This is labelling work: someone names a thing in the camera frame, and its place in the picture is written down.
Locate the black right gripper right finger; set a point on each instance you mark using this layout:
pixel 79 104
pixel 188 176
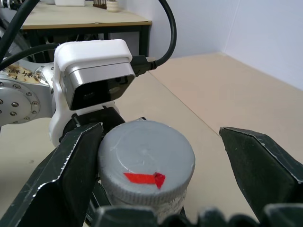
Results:
pixel 260 170

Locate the brown wooden rack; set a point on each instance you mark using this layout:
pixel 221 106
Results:
pixel 100 3

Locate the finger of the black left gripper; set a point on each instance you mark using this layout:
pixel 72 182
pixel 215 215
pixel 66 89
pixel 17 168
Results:
pixel 100 196

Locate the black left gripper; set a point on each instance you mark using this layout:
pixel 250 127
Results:
pixel 109 117

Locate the beige ceramic pot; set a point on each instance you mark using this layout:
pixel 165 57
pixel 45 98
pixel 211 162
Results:
pixel 112 5

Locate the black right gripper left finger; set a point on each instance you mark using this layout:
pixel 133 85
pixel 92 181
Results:
pixel 59 179

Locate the wooden table with black frame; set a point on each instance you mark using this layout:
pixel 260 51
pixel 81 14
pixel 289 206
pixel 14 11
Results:
pixel 71 17

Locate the grey jar lid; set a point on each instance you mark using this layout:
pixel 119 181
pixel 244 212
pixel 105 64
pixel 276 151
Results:
pixel 142 151

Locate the white rectangular box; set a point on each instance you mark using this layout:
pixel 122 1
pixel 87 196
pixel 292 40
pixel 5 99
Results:
pixel 71 2

